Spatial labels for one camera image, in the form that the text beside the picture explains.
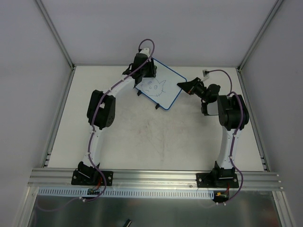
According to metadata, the blue framed whiteboard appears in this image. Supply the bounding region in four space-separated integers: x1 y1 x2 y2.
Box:
135 59 187 110

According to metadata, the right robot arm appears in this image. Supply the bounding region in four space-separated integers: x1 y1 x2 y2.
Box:
177 78 249 188

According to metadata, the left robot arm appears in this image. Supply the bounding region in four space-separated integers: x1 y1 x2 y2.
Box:
71 48 156 187

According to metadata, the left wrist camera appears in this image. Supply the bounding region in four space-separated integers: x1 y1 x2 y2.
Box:
139 47 150 57

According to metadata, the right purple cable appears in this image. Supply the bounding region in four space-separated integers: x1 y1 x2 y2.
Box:
207 69 244 206

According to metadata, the purple cable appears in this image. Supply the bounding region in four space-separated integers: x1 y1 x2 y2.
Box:
207 69 244 206
35 38 156 211

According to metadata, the right aluminium frame post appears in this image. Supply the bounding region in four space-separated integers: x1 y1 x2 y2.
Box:
237 0 284 72

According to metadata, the aluminium frame post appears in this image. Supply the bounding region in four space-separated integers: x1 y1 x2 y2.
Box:
34 0 75 70
237 0 284 72

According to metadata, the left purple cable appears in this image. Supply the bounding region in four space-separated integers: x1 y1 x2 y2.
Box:
35 38 156 211

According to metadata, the left aluminium frame post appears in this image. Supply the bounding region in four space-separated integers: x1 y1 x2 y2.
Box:
34 0 75 70

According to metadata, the aluminium mounting rail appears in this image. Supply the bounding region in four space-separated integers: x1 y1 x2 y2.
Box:
27 168 284 191

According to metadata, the white slotted cable duct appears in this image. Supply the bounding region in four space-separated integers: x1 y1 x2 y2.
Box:
37 187 215 200

